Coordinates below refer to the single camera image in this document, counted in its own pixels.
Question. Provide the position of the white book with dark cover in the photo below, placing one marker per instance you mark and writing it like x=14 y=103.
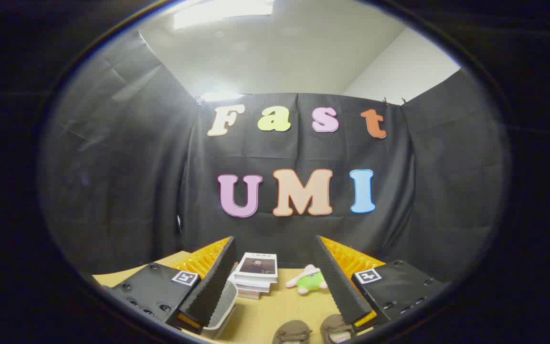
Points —
x=257 y=266

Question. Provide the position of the brown book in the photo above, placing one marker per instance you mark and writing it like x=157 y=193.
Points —
x=248 y=295

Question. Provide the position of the grey fabric storage box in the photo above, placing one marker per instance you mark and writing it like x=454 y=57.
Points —
x=225 y=306

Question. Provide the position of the ceiling light panel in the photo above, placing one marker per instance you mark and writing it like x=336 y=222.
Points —
x=222 y=12

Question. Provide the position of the brown fuzzy slipper shoe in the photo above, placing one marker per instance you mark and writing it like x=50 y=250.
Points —
x=292 y=332
x=333 y=327

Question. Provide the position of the green and pink plush toy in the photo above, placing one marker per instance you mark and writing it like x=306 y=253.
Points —
x=311 y=282

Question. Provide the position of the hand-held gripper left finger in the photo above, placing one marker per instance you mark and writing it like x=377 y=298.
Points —
x=215 y=282

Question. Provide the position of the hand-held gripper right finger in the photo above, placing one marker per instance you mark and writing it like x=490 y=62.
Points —
x=337 y=286

